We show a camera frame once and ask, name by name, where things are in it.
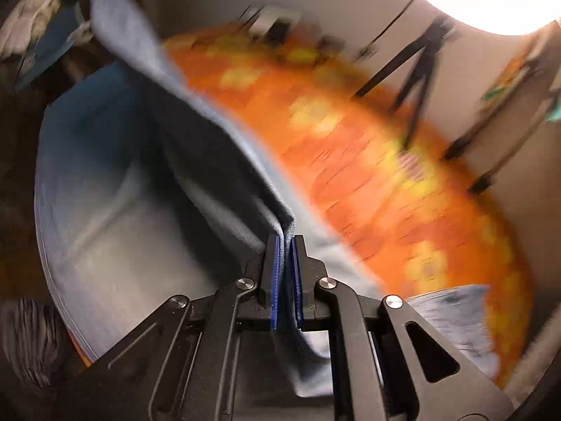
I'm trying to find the white and black object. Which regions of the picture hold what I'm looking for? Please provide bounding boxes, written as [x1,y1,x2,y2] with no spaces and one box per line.
[239,4,307,47]

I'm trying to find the dark striped cloth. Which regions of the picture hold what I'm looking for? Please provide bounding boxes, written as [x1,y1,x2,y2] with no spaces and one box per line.
[0,297,76,392]

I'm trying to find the orange floral blanket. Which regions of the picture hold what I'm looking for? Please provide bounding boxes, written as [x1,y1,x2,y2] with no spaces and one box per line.
[161,24,534,389]

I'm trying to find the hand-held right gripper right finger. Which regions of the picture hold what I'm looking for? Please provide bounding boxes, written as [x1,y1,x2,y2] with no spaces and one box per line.
[287,234,514,421]

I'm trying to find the colourful landscape painting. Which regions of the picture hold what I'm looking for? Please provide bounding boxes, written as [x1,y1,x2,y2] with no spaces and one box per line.
[479,43,561,124]

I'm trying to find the pale light stand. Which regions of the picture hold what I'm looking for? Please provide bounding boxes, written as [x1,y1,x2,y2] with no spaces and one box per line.
[442,31,561,196]

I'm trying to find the black tripod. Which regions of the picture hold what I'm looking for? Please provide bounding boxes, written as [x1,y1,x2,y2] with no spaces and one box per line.
[351,16,461,151]

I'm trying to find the blue denim pants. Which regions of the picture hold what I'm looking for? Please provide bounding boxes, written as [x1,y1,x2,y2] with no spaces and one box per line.
[34,0,501,401]

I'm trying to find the pile of clothes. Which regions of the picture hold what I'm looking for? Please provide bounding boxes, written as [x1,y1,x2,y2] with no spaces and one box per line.
[0,0,96,91]

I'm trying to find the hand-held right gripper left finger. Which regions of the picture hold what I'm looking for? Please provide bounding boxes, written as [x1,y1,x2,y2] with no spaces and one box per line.
[57,234,285,421]

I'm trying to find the white ring light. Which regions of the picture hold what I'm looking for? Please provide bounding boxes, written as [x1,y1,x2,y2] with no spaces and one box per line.
[388,0,561,38]

